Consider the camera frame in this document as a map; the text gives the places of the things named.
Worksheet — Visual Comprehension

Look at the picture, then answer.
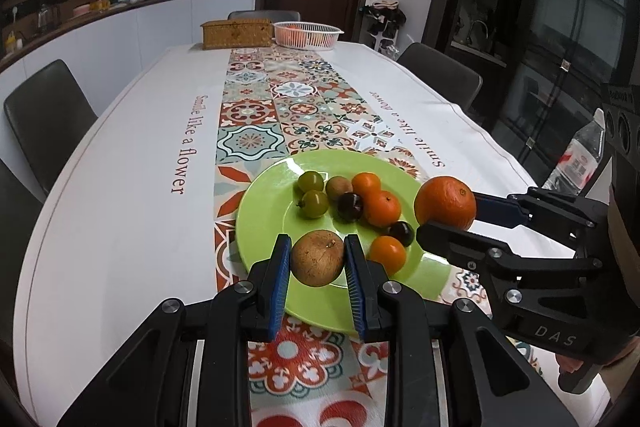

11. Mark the white counter cabinet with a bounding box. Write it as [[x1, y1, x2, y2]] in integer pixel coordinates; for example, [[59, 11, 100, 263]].
[[0, 0, 258, 128]]

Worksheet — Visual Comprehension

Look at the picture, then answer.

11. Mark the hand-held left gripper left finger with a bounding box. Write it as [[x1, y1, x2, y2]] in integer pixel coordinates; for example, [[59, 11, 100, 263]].
[[56, 233, 293, 427]]

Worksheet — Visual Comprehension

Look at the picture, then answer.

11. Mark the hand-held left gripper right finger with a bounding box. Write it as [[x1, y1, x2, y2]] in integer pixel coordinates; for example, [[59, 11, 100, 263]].
[[344, 233, 581, 427]]

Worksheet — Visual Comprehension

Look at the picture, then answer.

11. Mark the brown longan fruit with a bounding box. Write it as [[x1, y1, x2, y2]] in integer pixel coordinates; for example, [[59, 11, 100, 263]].
[[290, 230, 347, 287], [325, 176, 355, 202]]

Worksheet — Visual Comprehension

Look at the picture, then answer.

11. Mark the pile of bags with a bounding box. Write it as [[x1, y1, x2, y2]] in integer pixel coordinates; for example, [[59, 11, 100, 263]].
[[361, 2, 407, 52]]

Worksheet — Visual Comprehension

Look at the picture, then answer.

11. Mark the white plastic basket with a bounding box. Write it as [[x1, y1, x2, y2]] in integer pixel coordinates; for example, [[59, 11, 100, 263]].
[[273, 21, 345, 52]]

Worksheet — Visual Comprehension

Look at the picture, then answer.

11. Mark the clear plastic water bottle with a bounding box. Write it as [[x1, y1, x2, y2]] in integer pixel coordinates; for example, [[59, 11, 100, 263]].
[[542, 107, 608, 195]]

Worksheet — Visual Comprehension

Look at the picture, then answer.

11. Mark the small orange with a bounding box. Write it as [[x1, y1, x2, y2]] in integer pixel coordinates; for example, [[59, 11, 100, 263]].
[[368, 235, 407, 271], [351, 172, 383, 200]]

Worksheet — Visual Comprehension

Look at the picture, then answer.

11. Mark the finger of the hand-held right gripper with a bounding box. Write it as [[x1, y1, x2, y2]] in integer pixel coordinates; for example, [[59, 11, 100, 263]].
[[472, 187, 598, 243], [416, 222, 603, 308]]

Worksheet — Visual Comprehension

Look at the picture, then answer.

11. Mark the green plate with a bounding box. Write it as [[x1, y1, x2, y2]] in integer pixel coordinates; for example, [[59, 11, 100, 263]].
[[235, 149, 468, 335]]

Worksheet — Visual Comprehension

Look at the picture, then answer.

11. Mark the white floral patterned tablecloth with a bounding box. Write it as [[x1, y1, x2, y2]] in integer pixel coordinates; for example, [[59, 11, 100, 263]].
[[15, 42, 616, 427]]

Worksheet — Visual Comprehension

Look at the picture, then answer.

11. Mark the person's right hand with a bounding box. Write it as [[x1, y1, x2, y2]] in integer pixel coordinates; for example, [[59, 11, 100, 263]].
[[556, 349, 596, 378]]

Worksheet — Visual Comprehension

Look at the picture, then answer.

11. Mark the woven wicker box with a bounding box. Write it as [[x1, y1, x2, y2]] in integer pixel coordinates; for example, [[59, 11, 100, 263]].
[[200, 19, 275, 50]]

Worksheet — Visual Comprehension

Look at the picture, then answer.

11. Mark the dark purple plum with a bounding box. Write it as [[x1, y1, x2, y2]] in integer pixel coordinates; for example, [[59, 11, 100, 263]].
[[337, 193, 365, 223], [384, 221, 415, 248]]

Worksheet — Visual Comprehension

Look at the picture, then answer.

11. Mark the green round fruit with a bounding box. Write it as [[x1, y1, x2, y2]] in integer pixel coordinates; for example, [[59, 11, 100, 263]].
[[298, 170, 325, 194], [297, 190, 329, 220]]

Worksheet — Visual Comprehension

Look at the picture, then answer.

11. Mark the grey chair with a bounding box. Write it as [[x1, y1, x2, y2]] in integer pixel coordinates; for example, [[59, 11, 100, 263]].
[[4, 59, 98, 195], [0, 159, 46, 348], [227, 10, 302, 24], [397, 43, 483, 110]]

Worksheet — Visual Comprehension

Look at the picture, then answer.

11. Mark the large orange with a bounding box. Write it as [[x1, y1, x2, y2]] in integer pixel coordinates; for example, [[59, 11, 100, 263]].
[[413, 175, 477, 232]]

